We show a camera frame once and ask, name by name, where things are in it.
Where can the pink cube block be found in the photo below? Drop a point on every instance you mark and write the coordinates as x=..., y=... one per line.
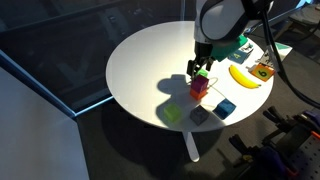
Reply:
x=199, y=84

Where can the yellow banana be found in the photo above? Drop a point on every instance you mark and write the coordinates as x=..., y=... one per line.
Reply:
x=240, y=79

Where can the dark chair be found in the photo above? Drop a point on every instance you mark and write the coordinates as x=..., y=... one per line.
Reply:
x=306, y=18

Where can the blue lit frame rail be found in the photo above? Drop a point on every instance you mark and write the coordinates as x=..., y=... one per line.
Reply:
x=40, y=90

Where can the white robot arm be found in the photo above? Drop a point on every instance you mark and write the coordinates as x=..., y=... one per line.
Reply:
x=223, y=18

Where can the grey cube block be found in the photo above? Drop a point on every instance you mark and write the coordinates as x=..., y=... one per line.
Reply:
x=199, y=115

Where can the orange number six card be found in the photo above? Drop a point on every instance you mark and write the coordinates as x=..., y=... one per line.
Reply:
x=262, y=72

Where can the black blue bar clamp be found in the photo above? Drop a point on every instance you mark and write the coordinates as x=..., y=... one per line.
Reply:
x=283, y=122
x=263, y=156

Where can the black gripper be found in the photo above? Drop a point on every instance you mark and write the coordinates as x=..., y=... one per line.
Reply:
x=202, y=50

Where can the blue cube block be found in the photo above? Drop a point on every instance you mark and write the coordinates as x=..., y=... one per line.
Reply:
x=225, y=108

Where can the small animal picture card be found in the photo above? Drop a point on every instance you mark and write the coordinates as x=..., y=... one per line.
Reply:
x=248, y=48

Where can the green cube block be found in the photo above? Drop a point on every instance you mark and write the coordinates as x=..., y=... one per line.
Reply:
x=202, y=73

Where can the white table leg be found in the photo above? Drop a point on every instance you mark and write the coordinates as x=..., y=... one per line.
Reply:
x=191, y=146

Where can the lime yellow cube block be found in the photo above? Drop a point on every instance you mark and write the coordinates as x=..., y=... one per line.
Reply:
x=172, y=111

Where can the black perforated board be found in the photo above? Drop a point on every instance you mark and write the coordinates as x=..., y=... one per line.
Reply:
x=306, y=156

